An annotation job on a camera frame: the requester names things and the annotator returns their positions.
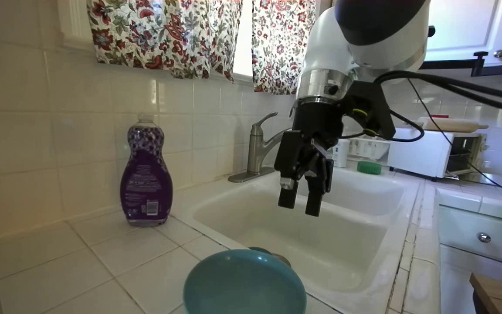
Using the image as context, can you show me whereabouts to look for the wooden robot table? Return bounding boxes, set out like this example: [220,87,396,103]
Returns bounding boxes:
[469,272,502,314]

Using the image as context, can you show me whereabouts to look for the black cable bundle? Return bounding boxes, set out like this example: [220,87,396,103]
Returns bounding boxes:
[344,68,502,206]

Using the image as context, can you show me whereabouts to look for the white drawer front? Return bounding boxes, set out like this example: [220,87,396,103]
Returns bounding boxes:
[438,202,502,272]

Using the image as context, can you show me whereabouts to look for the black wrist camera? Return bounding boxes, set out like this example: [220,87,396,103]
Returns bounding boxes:
[344,79,398,141]

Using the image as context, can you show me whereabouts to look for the white double kitchen sink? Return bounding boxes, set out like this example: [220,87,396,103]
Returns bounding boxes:
[171,164,443,314]

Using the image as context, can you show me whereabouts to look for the white countertop appliance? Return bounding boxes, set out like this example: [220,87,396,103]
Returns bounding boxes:
[388,127,487,183]

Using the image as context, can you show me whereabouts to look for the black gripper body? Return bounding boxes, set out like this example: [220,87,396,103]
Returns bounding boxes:
[290,96,346,154]

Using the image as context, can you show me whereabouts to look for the blue plastic bowl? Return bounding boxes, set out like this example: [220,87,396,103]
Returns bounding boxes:
[182,248,309,314]

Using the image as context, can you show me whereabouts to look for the green sponge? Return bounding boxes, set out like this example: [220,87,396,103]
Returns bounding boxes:
[356,159,386,176]

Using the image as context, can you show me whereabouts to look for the wooden board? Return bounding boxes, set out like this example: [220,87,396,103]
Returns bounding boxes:
[417,117,490,134]

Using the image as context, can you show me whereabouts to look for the white upper cabinet doors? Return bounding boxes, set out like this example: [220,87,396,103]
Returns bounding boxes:
[424,0,502,66]

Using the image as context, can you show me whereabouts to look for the floral curtain panel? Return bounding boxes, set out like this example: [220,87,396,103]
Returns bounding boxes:
[250,0,321,98]
[86,0,246,82]

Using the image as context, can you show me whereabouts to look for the purple dish soap bottle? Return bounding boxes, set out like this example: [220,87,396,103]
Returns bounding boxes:
[119,112,177,229]

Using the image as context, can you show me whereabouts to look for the blue plastic cup with handle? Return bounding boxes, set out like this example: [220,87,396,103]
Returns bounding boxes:
[250,244,293,269]

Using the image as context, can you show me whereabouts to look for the brushed metal faucet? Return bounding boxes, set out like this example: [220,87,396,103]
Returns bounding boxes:
[227,110,292,185]

